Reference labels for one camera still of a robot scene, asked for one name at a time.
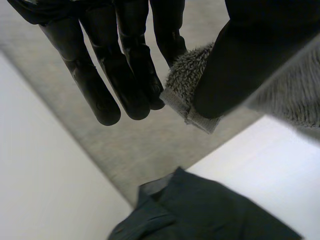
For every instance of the dark blue cloth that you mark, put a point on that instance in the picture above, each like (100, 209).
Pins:
(200, 210)

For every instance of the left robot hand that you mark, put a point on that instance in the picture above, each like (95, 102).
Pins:
(232, 75)

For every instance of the grey towel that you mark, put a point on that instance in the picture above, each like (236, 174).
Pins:
(125, 140)

